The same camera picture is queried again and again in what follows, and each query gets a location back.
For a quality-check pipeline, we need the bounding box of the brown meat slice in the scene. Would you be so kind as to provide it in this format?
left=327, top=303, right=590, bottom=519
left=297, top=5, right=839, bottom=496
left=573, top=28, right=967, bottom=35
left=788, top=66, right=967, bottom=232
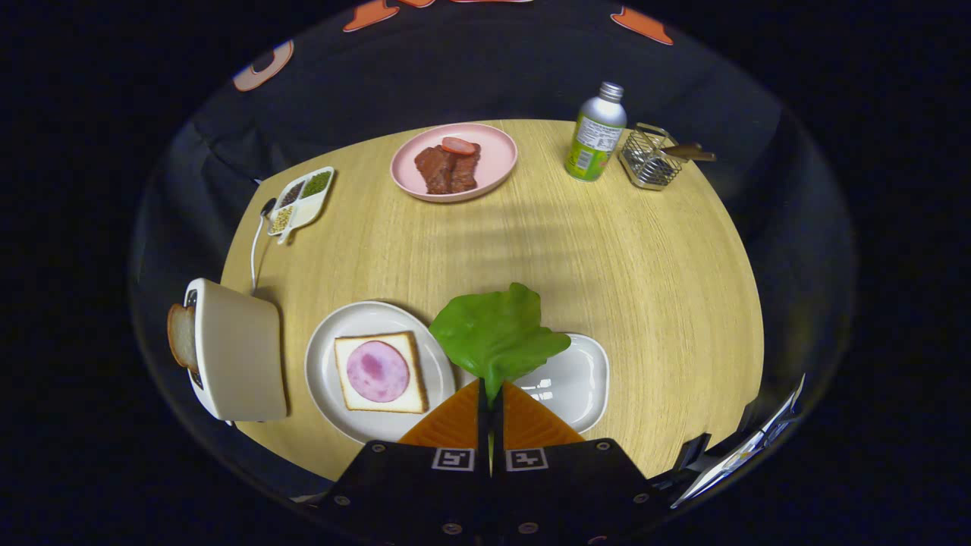
left=451, top=144, right=482, bottom=192
left=414, top=146, right=454, bottom=195

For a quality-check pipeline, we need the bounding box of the white round plate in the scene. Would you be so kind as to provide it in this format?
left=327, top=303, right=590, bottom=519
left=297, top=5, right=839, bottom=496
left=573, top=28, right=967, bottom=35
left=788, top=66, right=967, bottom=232
left=305, top=301, right=457, bottom=445

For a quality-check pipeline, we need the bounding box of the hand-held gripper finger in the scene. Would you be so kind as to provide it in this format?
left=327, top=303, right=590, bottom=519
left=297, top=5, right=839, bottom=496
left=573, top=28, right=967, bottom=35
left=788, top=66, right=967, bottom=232
left=492, top=381, right=672, bottom=539
left=315, top=379, right=492, bottom=538

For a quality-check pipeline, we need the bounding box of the white squarish plate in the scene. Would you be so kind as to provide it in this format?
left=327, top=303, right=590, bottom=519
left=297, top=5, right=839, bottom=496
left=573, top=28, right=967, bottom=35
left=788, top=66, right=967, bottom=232
left=455, top=333, right=610, bottom=435

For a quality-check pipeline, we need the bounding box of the green lettuce leaf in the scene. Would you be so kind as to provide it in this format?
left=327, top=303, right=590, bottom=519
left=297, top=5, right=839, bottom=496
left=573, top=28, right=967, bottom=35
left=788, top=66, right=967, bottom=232
left=429, top=283, right=572, bottom=406

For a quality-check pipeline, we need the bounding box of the white toaster cable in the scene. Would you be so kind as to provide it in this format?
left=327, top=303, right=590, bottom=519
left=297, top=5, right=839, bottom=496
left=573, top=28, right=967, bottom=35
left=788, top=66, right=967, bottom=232
left=250, top=216, right=270, bottom=297

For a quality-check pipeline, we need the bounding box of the white divided condiment dish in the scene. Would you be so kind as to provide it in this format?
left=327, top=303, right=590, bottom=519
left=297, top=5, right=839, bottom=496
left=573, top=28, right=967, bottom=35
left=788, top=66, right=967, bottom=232
left=267, top=166, right=335, bottom=245

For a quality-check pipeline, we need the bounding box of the small wire basket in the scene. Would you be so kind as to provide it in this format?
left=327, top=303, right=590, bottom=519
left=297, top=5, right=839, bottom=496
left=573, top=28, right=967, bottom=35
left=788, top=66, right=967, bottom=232
left=618, top=123, right=716, bottom=190

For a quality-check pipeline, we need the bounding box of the toasted bread slice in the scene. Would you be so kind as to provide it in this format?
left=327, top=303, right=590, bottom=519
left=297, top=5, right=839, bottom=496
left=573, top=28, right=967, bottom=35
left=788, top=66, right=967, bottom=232
left=167, top=303, right=200, bottom=372

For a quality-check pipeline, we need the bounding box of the silver bottle with green label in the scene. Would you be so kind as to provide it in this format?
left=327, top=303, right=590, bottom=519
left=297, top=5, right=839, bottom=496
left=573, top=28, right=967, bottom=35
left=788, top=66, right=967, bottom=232
left=564, top=82, right=628, bottom=182

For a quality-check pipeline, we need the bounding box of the white toaster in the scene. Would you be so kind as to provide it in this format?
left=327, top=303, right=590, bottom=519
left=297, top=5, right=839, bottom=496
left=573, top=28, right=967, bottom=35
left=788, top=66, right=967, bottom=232
left=184, top=278, right=289, bottom=423

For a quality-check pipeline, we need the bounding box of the pink ham slice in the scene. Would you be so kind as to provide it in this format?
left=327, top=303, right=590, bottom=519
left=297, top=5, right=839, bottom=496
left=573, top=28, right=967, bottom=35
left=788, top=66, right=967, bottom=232
left=347, top=340, right=411, bottom=403

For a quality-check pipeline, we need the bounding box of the pink round plate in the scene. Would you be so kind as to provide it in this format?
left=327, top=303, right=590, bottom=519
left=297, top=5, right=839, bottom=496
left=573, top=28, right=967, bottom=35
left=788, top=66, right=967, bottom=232
left=390, top=123, right=519, bottom=203

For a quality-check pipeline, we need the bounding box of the white bread slice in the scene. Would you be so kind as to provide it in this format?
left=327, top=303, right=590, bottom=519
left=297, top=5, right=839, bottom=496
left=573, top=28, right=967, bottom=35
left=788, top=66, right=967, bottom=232
left=334, top=331, right=429, bottom=415

